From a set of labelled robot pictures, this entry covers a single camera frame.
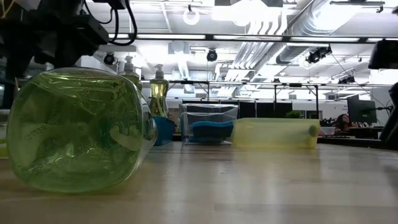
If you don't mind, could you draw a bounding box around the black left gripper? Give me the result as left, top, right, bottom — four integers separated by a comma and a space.
32, 14, 109, 68

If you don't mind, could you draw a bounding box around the yellow-green dish soap bottle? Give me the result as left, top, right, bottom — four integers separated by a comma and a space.
149, 63, 170, 118
6, 67, 158, 194
119, 55, 144, 93

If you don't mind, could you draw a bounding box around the teal plastic bin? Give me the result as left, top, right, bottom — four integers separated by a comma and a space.
152, 116, 175, 146

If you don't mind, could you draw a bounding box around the clear plastic bin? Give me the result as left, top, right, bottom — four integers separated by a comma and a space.
179, 103, 239, 146

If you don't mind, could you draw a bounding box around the long ceiling light bar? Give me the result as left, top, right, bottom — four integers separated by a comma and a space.
107, 32, 398, 44

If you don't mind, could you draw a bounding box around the translucent yellow plastic bin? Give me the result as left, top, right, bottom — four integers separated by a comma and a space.
233, 117, 320, 149

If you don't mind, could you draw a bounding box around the black ceiling spotlight cluster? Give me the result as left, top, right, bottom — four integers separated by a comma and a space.
306, 45, 333, 64

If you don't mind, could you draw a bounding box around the clear storage box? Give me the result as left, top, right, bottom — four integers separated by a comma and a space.
318, 126, 337, 136

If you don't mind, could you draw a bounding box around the person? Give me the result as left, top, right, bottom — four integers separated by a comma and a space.
331, 113, 358, 132

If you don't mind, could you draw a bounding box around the black computer monitor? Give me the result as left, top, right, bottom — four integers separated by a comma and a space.
347, 95, 378, 124

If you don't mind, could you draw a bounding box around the dark background desk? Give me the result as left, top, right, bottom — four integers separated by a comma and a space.
317, 126, 398, 152

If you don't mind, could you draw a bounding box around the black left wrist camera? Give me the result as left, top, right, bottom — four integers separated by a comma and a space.
93, 0, 126, 10

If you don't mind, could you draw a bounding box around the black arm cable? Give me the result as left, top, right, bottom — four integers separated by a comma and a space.
82, 0, 138, 47

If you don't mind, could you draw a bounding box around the round ring ceiling lamp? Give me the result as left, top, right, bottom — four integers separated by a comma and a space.
182, 4, 201, 26

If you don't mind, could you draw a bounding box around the black frame workstation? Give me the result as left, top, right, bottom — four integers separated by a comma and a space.
273, 83, 320, 119
163, 80, 211, 106

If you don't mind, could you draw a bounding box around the silver ventilation duct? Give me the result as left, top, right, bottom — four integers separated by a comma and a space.
275, 0, 386, 65

